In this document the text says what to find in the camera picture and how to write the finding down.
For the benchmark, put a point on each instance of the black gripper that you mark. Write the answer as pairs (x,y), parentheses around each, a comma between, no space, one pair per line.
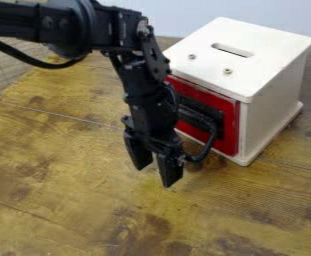
(150,135)

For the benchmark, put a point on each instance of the black metal drawer handle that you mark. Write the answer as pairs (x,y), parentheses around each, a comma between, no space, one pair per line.
(201,122)

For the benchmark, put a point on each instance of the red drawer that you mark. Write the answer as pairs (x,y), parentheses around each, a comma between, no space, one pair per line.
(218,107)

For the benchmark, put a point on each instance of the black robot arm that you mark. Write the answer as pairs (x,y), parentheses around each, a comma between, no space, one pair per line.
(75,27)

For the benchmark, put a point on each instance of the white wooden cabinet box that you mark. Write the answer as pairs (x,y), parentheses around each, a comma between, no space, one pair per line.
(253,64)

